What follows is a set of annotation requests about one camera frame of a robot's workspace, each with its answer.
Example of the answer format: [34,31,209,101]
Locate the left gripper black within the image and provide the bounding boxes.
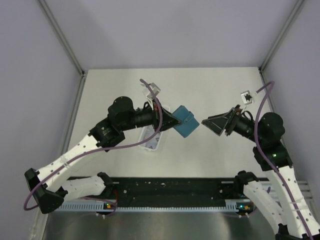
[120,98,182,134]

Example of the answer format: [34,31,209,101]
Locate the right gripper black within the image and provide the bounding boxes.
[201,104,265,145]

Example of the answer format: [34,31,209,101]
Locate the blue leather card holder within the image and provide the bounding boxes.
[172,105,200,138]

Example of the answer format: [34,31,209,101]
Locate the white plastic basket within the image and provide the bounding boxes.
[138,125,165,152]

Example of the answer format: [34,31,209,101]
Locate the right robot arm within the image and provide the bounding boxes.
[201,105,320,240]

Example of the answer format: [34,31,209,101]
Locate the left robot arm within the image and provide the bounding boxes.
[24,96,182,214]

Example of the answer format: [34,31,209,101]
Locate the silver VIP card bottom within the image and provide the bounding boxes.
[143,126,161,150]

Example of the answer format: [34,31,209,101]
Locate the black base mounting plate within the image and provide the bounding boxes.
[88,177,245,200]

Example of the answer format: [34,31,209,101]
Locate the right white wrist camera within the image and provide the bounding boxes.
[240,90,254,106]

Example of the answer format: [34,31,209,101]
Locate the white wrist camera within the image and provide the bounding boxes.
[141,82,161,100]
[240,90,254,106]

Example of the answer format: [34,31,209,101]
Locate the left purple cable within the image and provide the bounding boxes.
[23,78,165,210]

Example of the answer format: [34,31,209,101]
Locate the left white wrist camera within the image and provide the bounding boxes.
[141,82,161,100]

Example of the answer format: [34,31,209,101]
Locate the grey slotted cable duct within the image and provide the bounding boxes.
[54,199,250,213]

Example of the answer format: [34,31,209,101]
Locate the aluminium frame rail front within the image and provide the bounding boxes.
[264,181,313,201]

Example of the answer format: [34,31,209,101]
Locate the right aluminium corner post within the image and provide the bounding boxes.
[258,0,307,74]

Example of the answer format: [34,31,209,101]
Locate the aluminium corner post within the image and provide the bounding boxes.
[36,0,85,77]
[258,0,307,74]

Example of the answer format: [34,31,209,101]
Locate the left aluminium corner post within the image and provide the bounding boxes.
[36,0,85,77]

